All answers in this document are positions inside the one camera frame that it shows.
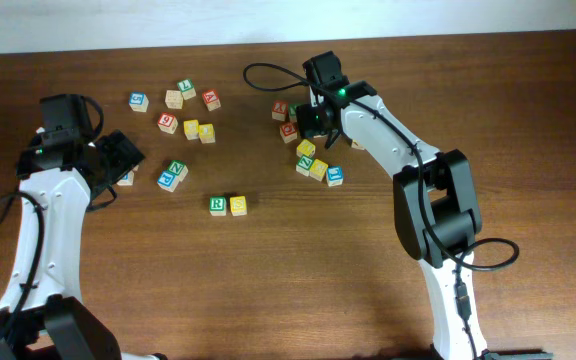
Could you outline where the red 6 wooden block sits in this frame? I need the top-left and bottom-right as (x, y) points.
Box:
(157, 112), (178, 134)

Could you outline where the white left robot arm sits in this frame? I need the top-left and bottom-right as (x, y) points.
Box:
(0, 130), (144, 359)

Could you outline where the green R wooden block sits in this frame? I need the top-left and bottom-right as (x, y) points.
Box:
(209, 196), (227, 216)

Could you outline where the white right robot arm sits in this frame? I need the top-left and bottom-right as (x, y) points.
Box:
(297, 82), (551, 359)

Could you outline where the green N wooden block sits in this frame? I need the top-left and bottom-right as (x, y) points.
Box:
(167, 160), (188, 182)

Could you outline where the red Q wooden block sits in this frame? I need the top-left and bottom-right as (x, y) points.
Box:
(279, 122), (298, 143)

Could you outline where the green V wooden block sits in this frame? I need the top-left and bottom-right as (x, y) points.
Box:
(288, 104), (298, 123)

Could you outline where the yellow G wooden block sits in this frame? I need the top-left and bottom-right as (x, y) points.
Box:
(309, 159), (329, 182)

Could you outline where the blue H wooden block front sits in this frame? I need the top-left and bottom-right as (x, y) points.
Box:
(117, 171), (134, 186)

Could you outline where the yellow S wooden block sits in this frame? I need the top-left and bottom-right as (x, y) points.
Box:
(230, 196), (248, 216)

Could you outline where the yellow W wooden block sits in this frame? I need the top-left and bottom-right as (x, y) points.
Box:
(296, 139), (316, 158)

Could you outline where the yellow right wooden block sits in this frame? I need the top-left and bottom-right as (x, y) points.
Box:
(351, 140), (365, 150)

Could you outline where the blue U wooden block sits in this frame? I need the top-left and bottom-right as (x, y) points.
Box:
(326, 166), (344, 187)

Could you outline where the blue P wooden block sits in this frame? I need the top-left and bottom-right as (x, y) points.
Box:
(157, 170), (179, 192)

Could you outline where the blue 5 wooden block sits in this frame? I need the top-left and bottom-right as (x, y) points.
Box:
(129, 92), (149, 113)

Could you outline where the yellow O block 2 side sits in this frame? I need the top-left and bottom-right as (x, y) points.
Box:
(198, 124), (216, 144)

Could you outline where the green Z wooden block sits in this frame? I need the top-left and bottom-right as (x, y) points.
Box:
(296, 155), (314, 177)

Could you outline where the red Y wooden block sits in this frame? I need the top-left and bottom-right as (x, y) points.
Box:
(271, 100), (289, 121)

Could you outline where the plain picture wooden block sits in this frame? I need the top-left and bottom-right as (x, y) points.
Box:
(165, 90), (184, 109)

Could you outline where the green L wooden block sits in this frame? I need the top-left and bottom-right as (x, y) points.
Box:
(177, 78), (196, 100)

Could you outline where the yellow wooden block X side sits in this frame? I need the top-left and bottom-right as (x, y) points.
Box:
(183, 119), (199, 140)

